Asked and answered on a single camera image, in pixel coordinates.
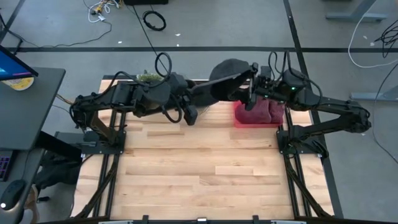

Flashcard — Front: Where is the coiled black cable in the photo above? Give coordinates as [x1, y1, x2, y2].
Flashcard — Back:
[142, 10, 167, 32]

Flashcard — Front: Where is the thin black floor cable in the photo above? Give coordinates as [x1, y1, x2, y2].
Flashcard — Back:
[18, 21, 113, 48]

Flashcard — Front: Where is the grey desk foot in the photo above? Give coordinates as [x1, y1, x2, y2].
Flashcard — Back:
[350, 85, 398, 102]
[325, 0, 388, 22]

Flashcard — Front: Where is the black keyboard desk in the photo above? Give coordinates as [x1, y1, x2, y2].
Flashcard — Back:
[0, 147, 46, 224]

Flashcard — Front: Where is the tangled black cable bundle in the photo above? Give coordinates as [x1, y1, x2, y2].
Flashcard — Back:
[374, 19, 398, 58]

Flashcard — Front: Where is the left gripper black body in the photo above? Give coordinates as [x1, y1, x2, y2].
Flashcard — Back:
[169, 73, 196, 106]

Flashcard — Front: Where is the long thin black cable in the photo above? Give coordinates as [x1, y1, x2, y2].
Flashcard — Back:
[372, 62, 398, 164]

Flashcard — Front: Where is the white and yellow cable bundle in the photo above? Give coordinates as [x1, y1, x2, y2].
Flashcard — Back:
[83, 0, 121, 23]

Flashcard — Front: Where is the long white cable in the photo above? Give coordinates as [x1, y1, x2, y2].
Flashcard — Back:
[348, 12, 398, 68]

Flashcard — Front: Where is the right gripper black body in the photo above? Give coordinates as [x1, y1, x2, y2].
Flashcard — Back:
[253, 65, 282, 102]

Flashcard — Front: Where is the straight black cable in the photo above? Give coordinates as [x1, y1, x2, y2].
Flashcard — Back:
[132, 4, 165, 72]

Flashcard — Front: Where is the black aluminium frame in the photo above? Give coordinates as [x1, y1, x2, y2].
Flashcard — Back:
[70, 105, 131, 218]
[281, 105, 335, 218]

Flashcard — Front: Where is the black box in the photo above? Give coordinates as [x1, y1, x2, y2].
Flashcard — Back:
[123, 0, 169, 6]

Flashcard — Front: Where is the black equipment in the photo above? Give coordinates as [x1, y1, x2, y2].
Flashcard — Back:
[34, 151, 81, 190]

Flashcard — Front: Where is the red plastic tray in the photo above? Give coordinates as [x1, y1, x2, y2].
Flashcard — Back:
[233, 100, 284, 129]

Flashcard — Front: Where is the computer monitor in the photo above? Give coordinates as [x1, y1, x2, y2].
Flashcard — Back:
[0, 45, 39, 82]

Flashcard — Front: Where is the black computer mouse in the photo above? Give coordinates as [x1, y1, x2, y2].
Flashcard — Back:
[0, 179, 26, 211]

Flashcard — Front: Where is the yellow wipes canister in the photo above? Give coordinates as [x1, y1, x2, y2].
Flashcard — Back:
[1, 77, 34, 91]

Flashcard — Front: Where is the dark grey desk top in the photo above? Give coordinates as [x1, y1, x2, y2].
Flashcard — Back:
[0, 67, 67, 152]

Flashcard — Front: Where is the black keyboard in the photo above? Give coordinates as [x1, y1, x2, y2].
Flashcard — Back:
[0, 151, 13, 182]

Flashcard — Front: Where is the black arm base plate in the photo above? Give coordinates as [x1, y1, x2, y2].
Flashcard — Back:
[276, 129, 327, 156]
[55, 130, 127, 156]

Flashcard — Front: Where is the maroon corduroy hat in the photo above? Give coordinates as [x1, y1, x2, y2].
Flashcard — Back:
[269, 101, 285, 124]
[235, 96, 272, 124]

